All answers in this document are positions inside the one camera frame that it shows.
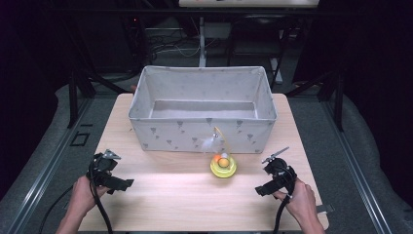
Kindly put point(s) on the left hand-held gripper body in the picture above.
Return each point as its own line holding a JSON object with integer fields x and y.
{"x": 102, "y": 169}

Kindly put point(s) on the black metal stand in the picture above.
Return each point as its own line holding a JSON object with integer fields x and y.
{"x": 337, "y": 100}
{"x": 73, "y": 97}

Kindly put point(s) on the black chair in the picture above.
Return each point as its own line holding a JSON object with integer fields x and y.
{"x": 256, "y": 35}

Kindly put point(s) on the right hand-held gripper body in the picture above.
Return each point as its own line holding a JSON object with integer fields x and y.
{"x": 282, "y": 174}

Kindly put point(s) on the person's left hand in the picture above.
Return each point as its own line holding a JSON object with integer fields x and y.
{"x": 81, "y": 198}

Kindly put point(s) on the grey printed fabric storage box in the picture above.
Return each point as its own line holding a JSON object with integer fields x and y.
{"x": 201, "y": 133}

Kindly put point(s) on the grey metal floor rail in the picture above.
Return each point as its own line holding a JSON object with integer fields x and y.
{"x": 42, "y": 182}
{"x": 357, "y": 182}

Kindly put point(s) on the person's right hand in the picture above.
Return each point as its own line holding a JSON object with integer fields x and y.
{"x": 302, "y": 201}

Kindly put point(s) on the yellow cat toy with balls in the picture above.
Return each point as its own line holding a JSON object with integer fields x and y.
{"x": 223, "y": 169}

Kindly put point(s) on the white stand leg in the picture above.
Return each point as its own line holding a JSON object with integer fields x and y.
{"x": 202, "y": 45}

